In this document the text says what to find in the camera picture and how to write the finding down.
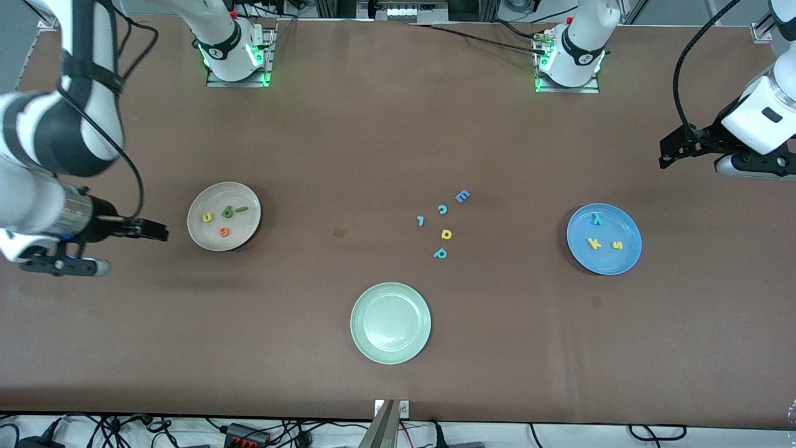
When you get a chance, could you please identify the beige round plate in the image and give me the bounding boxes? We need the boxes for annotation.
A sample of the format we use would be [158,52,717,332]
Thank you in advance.
[187,181,262,252]

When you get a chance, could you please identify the brown table mat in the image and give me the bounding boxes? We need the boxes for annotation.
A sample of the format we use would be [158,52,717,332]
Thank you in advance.
[0,14,796,430]

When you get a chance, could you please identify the blue round plate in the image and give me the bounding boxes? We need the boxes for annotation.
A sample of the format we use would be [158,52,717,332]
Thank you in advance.
[566,203,642,276]

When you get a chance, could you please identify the black red power strip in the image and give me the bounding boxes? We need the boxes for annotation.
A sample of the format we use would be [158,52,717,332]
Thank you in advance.
[223,422,272,448]

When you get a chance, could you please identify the pale green round plate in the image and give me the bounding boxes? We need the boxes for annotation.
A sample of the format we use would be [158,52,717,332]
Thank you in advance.
[350,282,432,365]

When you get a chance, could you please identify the aluminium profile bar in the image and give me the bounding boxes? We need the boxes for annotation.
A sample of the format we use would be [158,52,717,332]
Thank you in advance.
[358,398,402,448]

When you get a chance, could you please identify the grey equipment box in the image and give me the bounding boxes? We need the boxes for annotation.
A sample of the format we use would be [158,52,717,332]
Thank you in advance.
[358,0,450,24]

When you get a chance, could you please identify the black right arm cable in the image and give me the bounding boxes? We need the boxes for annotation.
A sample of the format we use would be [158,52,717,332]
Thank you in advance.
[59,0,159,220]

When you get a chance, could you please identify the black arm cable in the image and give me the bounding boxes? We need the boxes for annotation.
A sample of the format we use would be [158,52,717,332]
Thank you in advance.
[59,0,159,220]
[673,0,741,134]

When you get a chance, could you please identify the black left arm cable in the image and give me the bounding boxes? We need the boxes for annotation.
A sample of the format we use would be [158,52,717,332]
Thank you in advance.
[673,0,741,134]

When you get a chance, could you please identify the aluminium frame post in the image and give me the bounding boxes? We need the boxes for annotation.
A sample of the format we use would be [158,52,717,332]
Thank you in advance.
[751,0,796,43]
[22,0,62,32]

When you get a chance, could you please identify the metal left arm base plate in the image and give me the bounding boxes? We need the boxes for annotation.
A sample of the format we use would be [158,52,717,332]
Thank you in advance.
[534,28,601,95]

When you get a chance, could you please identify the short black table cable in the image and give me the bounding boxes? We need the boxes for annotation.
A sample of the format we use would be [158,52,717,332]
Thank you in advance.
[491,19,537,39]

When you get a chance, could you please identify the long black table cable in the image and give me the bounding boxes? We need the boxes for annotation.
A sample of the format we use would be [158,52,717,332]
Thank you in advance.
[407,22,548,55]

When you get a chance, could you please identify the black looped floor cable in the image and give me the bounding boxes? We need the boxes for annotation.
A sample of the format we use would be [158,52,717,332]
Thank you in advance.
[627,423,688,444]

